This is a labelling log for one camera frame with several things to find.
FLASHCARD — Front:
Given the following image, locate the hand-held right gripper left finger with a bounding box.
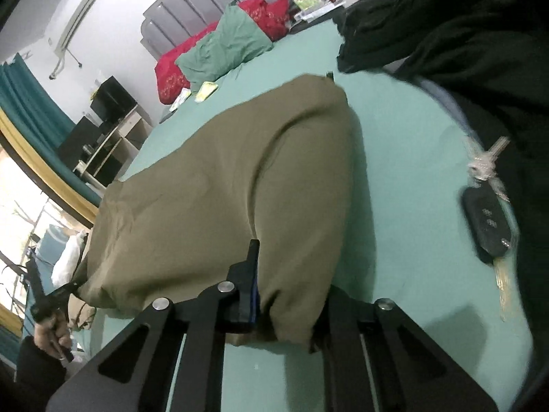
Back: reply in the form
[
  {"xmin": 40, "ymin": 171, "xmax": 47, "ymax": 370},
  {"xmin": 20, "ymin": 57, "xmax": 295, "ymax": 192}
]
[{"xmin": 45, "ymin": 239, "xmax": 261, "ymax": 412}]

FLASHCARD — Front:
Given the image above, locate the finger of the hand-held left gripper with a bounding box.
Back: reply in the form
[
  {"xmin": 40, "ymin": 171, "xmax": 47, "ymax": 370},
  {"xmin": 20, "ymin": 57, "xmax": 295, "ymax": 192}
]
[{"xmin": 45, "ymin": 281, "xmax": 83, "ymax": 307}]

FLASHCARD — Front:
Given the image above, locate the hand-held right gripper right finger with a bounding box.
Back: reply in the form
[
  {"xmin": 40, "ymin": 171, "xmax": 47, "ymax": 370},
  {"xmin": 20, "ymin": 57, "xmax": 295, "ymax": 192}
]
[{"xmin": 309, "ymin": 285, "xmax": 500, "ymax": 412}]

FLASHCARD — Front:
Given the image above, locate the olive green jacket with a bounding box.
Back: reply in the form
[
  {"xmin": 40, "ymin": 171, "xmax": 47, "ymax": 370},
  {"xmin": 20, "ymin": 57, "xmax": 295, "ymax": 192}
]
[{"xmin": 76, "ymin": 73, "xmax": 377, "ymax": 347}]

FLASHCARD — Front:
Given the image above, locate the person's left forearm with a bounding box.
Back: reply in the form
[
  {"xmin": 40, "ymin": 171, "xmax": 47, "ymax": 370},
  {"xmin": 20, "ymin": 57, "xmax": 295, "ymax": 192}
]
[{"xmin": 15, "ymin": 335, "xmax": 66, "ymax": 396}]

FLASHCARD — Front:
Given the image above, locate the black clothes pile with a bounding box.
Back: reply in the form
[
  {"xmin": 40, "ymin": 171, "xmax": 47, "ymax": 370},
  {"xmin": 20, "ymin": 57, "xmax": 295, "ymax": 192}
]
[{"xmin": 399, "ymin": 0, "xmax": 549, "ymax": 396}]

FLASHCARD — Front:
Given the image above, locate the person's left hand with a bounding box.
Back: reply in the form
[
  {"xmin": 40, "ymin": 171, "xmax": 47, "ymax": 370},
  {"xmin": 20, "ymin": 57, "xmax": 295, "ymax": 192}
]
[{"xmin": 33, "ymin": 309, "xmax": 74, "ymax": 361}]

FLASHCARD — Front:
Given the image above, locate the white folded cloth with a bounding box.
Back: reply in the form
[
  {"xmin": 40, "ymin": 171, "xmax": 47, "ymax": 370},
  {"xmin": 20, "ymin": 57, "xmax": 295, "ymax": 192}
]
[{"xmin": 51, "ymin": 231, "xmax": 89, "ymax": 289}]

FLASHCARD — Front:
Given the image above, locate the light blue printed cushion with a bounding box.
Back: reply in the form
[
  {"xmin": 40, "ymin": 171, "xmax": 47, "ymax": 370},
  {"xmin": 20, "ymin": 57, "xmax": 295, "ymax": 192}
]
[{"xmin": 34, "ymin": 223, "xmax": 83, "ymax": 267}]

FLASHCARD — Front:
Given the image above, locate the window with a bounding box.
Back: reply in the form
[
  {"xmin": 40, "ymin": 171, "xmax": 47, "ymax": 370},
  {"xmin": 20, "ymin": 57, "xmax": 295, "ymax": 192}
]
[{"xmin": 0, "ymin": 146, "xmax": 93, "ymax": 324}]

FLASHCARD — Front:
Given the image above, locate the black monitor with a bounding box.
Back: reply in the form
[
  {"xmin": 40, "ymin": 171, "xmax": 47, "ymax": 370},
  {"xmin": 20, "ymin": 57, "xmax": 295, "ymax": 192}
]
[{"xmin": 56, "ymin": 116, "xmax": 102, "ymax": 169}]

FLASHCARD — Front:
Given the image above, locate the black car key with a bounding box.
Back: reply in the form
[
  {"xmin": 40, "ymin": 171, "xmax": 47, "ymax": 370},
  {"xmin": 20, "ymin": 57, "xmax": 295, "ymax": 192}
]
[{"xmin": 461, "ymin": 184, "xmax": 515, "ymax": 323}]

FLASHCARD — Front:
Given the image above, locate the light wooden desk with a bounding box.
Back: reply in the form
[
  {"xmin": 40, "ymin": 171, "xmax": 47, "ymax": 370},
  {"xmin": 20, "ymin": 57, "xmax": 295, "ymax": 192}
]
[{"xmin": 73, "ymin": 103, "xmax": 154, "ymax": 187}]

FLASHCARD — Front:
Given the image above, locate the teal curtain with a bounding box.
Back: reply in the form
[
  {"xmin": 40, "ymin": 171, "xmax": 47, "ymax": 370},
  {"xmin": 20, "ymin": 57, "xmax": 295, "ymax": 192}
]
[{"xmin": 0, "ymin": 54, "xmax": 104, "ymax": 209}]

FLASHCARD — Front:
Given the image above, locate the black computer tower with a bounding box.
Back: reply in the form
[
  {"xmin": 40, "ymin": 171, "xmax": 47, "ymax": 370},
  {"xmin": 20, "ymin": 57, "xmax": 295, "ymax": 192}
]
[{"xmin": 90, "ymin": 76, "xmax": 138, "ymax": 123}]

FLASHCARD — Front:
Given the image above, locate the silver key bunch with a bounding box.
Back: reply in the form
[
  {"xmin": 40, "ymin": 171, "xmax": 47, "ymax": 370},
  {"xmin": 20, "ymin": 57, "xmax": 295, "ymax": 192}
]
[{"xmin": 465, "ymin": 135, "xmax": 514, "ymax": 203}]

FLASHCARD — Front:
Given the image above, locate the white green packet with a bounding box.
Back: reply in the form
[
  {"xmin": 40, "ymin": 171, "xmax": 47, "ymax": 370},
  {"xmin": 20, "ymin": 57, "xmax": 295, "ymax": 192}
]
[{"xmin": 169, "ymin": 88, "xmax": 192, "ymax": 112}]

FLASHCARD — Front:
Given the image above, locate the yellow green packet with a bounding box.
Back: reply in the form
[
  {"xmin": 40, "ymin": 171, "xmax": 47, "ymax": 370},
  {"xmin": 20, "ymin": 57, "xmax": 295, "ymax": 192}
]
[{"xmin": 195, "ymin": 81, "xmax": 219, "ymax": 103}]

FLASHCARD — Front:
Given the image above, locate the grey garment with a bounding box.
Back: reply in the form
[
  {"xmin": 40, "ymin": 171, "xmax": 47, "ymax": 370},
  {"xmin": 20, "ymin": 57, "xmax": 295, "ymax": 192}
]
[{"xmin": 414, "ymin": 76, "xmax": 478, "ymax": 139}]

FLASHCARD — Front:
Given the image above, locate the red embroidered pillow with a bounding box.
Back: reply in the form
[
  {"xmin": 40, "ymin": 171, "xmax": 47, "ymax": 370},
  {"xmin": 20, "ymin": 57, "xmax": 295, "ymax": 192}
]
[{"xmin": 155, "ymin": 0, "xmax": 291, "ymax": 104}]

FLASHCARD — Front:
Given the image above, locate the green pillow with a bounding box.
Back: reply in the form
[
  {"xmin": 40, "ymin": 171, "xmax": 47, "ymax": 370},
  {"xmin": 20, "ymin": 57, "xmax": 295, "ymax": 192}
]
[{"xmin": 176, "ymin": 5, "xmax": 274, "ymax": 93}]

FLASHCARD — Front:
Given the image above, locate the white air conditioner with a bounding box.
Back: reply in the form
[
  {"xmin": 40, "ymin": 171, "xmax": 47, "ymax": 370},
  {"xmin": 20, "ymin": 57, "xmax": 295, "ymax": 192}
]
[{"xmin": 55, "ymin": 0, "xmax": 98, "ymax": 50}]

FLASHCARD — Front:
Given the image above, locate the folded black garment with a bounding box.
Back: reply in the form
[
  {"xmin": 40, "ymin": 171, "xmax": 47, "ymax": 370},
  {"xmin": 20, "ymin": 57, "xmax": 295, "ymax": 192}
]
[{"xmin": 337, "ymin": 0, "xmax": 472, "ymax": 75}]

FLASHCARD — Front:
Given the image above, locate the flat dark box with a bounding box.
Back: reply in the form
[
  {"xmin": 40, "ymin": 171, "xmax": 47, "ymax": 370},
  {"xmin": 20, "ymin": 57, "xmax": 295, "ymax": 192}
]
[{"xmin": 291, "ymin": 0, "xmax": 346, "ymax": 33}]

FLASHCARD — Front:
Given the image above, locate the grey padded headboard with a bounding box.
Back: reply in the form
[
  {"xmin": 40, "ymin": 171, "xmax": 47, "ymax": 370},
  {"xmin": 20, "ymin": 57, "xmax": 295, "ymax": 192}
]
[{"xmin": 141, "ymin": 0, "xmax": 318, "ymax": 61}]

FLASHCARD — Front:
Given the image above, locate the white air conditioner hose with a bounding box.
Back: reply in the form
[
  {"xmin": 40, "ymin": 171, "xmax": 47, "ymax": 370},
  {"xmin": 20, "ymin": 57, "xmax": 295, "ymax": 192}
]
[{"xmin": 48, "ymin": 45, "xmax": 82, "ymax": 80}]

